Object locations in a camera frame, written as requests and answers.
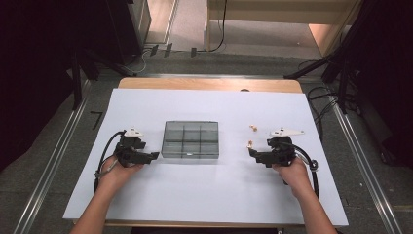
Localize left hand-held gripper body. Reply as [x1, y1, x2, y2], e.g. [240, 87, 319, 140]
[115, 127, 154, 169]

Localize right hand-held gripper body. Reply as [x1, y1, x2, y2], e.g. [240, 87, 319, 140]
[266, 127, 306, 168]

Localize clear grey compartment box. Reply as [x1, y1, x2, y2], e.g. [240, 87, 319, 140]
[161, 120, 220, 160]

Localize person's left hand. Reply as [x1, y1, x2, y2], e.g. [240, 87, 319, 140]
[98, 155, 144, 193]

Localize person's right hand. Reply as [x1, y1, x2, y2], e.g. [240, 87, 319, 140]
[272, 157, 310, 200]

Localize white table sheet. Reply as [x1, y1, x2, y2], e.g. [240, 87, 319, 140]
[62, 88, 350, 227]

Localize black tripod stand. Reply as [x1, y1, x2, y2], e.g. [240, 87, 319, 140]
[283, 32, 361, 115]

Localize dark curtain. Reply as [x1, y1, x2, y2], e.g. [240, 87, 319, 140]
[0, 0, 144, 172]
[337, 0, 413, 169]

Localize light wooden bench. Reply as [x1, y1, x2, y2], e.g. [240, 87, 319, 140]
[206, 0, 362, 57]

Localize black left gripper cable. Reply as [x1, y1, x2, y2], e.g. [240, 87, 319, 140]
[94, 130, 127, 193]

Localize black floor cables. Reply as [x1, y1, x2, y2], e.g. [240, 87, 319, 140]
[306, 85, 340, 141]

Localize white floor cable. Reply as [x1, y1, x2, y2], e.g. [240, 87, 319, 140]
[124, 48, 150, 75]

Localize metal floor rail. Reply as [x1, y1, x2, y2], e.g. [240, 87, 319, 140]
[330, 102, 404, 234]
[12, 80, 93, 234]

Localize black hanging cable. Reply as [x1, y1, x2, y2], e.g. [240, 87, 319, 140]
[204, 0, 229, 54]

